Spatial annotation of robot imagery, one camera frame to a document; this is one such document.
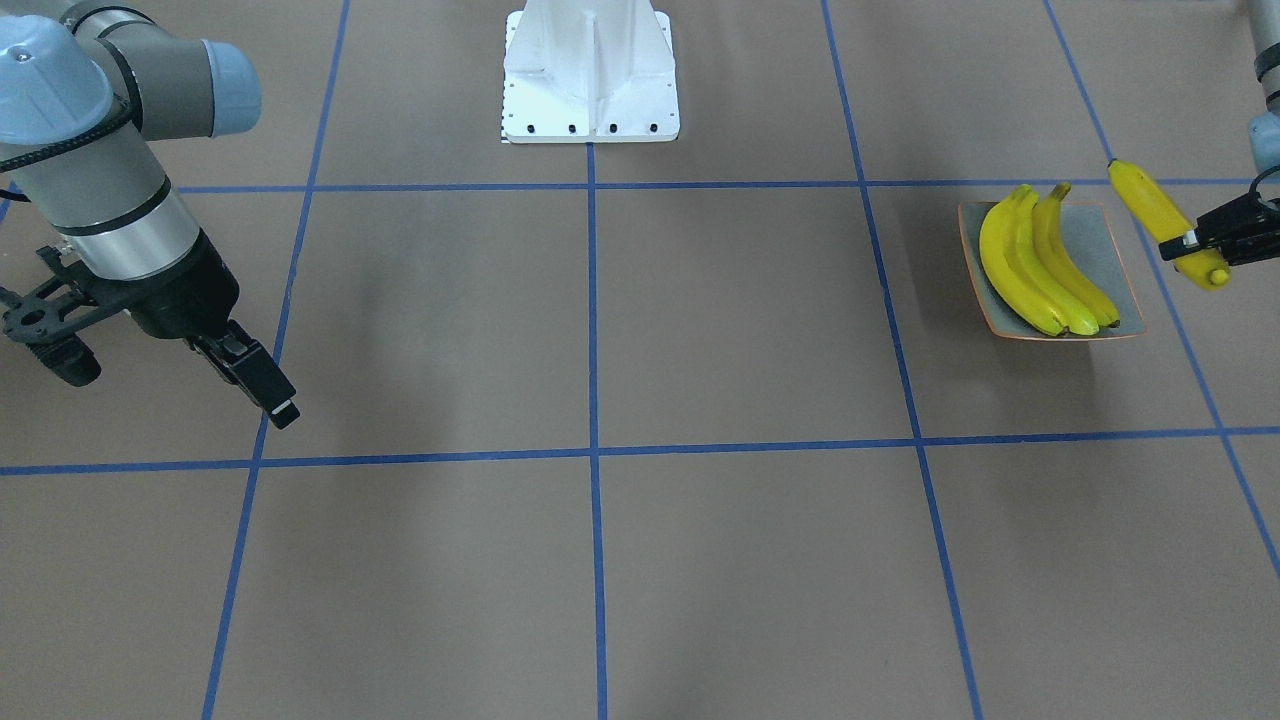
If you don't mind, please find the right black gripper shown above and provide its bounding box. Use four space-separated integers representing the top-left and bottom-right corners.
125 231 301 429

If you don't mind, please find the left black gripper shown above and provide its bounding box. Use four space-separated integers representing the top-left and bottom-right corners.
1158 192 1279 266

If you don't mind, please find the curved pale yellow banana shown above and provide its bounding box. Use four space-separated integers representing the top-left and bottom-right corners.
1018 190 1044 291

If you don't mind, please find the long yellow banana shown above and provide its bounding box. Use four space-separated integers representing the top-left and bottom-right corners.
978 184 1068 337

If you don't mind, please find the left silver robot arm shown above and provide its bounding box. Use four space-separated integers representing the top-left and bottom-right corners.
1158 1 1279 288

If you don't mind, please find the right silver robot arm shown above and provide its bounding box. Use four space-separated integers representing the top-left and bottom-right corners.
1 1 300 428

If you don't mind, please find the grey square plate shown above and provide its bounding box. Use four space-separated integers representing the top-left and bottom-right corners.
956 201 1148 343

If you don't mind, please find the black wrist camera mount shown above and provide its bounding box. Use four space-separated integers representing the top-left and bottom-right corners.
1 246 105 388

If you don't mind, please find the white pedestal column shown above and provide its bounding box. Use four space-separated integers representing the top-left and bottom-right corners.
500 1 681 145

